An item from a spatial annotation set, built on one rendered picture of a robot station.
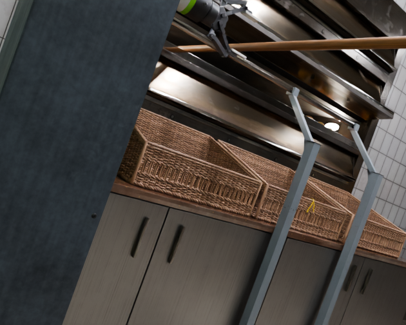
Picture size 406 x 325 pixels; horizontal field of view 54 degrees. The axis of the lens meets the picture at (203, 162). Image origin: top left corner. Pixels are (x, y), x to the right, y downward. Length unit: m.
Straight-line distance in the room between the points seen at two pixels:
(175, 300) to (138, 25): 1.09
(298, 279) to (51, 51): 1.53
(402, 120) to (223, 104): 1.57
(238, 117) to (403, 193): 1.75
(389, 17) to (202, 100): 1.49
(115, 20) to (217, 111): 1.42
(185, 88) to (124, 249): 0.90
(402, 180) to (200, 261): 2.21
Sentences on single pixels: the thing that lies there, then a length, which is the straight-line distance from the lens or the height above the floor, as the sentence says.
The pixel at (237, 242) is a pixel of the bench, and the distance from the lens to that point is 1.57.
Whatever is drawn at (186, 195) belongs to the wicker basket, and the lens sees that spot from 1.43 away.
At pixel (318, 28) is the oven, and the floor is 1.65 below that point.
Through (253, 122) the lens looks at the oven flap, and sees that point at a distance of 2.18.
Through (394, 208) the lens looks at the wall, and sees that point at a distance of 3.41.
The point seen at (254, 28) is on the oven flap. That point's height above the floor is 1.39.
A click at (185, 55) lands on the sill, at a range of 1.92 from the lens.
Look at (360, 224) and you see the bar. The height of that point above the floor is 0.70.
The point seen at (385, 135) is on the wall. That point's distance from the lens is 3.09.
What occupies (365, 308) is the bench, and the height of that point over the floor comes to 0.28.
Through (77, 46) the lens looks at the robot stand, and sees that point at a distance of 0.63.
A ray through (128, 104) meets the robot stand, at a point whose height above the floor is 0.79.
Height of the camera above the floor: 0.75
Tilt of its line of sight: 1 degrees down
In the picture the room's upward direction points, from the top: 20 degrees clockwise
